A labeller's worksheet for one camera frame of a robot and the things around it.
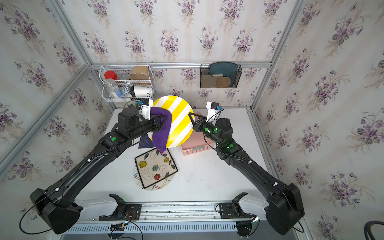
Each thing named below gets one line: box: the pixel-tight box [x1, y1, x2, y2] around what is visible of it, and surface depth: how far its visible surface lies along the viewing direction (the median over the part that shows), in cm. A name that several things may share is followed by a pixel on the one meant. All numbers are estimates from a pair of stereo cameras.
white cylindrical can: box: [130, 85, 153, 98], surface depth 95 cm
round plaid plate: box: [133, 165, 175, 191], surface depth 84 cm
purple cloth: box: [150, 106, 172, 154], surface depth 69 cm
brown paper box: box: [129, 65, 150, 80], surface depth 92 cm
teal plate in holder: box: [209, 62, 238, 87], surface depth 94 cm
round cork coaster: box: [216, 77, 232, 88], surface depth 98 cm
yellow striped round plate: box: [148, 95, 194, 148], surface depth 70 cm
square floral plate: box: [134, 148, 178, 189], surface depth 88 cm
